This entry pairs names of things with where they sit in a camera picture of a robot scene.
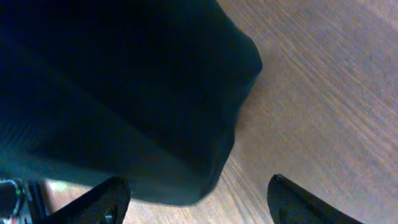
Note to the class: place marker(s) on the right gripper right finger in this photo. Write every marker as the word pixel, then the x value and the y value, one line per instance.
pixel 289 203

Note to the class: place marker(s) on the black t-shirt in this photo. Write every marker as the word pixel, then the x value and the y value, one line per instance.
pixel 149 91

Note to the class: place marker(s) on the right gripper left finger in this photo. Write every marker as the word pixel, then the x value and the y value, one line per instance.
pixel 107 203

